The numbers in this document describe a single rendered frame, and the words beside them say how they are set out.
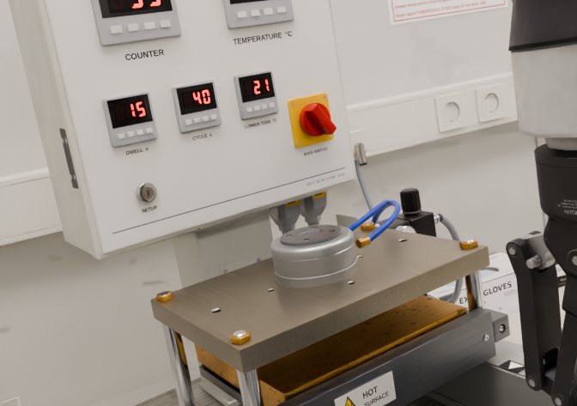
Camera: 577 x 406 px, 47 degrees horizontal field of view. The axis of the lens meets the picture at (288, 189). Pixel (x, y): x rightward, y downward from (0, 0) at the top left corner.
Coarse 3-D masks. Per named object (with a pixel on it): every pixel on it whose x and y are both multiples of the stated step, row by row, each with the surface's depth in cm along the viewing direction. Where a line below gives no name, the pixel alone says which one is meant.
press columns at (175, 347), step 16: (480, 272) 63; (480, 288) 63; (480, 304) 63; (176, 336) 63; (176, 352) 63; (176, 368) 63; (176, 384) 64; (240, 384) 50; (256, 384) 50; (192, 400) 64; (256, 400) 50
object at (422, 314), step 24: (384, 312) 64; (408, 312) 63; (432, 312) 62; (456, 312) 61; (336, 336) 60; (360, 336) 59; (384, 336) 58; (408, 336) 58; (216, 360) 62; (288, 360) 57; (312, 360) 56; (336, 360) 56; (360, 360) 55; (216, 384) 63; (264, 384) 54; (288, 384) 53; (312, 384) 53
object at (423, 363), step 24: (480, 312) 61; (432, 336) 58; (456, 336) 59; (480, 336) 60; (504, 336) 62; (384, 360) 55; (408, 360) 56; (432, 360) 57; (456, 360) 59; (480, 360) 61; (336, 384) 52; (360, 384) 53; (384, 384) 54; (408, 384) 56; (432, 384) 57
